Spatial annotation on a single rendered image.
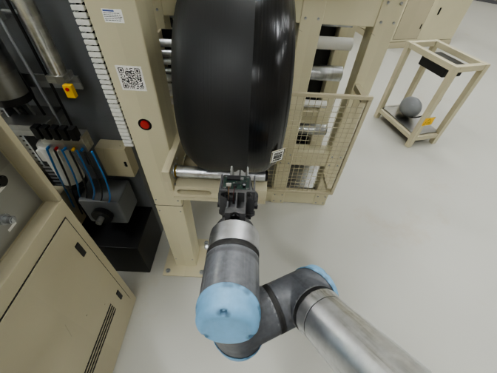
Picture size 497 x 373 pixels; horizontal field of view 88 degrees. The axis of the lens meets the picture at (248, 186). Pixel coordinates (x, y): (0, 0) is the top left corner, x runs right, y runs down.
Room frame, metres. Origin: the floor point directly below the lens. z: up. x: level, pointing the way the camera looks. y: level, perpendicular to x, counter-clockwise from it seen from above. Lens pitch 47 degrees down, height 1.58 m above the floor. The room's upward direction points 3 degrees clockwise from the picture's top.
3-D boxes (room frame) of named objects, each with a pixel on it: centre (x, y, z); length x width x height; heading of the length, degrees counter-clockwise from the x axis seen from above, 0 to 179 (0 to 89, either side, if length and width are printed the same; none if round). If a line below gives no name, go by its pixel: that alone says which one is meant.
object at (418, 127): (2.48, -1.65, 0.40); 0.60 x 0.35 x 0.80; 17
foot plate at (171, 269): (0.81, 0.37, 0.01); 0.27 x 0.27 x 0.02; 1
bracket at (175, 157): (0.83, 0.29, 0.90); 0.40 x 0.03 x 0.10; 1
